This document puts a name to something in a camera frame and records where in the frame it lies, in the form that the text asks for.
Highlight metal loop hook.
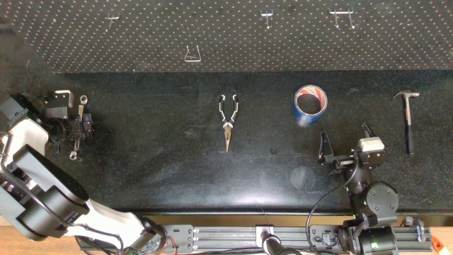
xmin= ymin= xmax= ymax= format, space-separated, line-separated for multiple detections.
xmin=183 ymin=45 xmax=202 ymax=64

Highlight small orange object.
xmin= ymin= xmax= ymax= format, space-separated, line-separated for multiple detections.
xmin=431 ymin=236 xmax=445 ymax=255

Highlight mounting rail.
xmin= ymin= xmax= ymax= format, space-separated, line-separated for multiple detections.
xmin=76 ymin=222 xmax=435 ymax=255

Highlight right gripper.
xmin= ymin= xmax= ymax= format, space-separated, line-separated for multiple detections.
xmin=316 ymin=122 xmax=376 ymax=169

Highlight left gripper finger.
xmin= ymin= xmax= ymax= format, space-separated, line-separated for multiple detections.
xmin=67 ymin=118 xmax=84 ymax=142
xmin=82 ymin=113 xmax=94 ymax=140

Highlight double metal hook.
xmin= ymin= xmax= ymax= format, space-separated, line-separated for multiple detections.
xmin=328 ymin=8 xmax=356 ymax=30

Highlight black and white pliers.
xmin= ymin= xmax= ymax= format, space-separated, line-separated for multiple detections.
xmin=217 ymin=93 xmax=240 ymax=153

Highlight black pegboard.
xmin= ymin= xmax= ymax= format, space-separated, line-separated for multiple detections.
xmin=0 ymin=0 xmax=453 ymax=74

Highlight wrench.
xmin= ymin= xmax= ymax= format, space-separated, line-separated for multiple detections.
xmin=69 ymin=94 xmax=89 ymax=161

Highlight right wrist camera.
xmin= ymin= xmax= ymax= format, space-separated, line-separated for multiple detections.
xmin=355 ymin=136 xmax=386 ymax=169

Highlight roll of blue tape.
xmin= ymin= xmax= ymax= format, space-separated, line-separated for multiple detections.
xmin=292 ymin=84 xmax=329 ymax=126

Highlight hammer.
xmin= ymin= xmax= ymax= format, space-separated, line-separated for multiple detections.
xmin=393 ymin=89 xmax=421 ymax=156

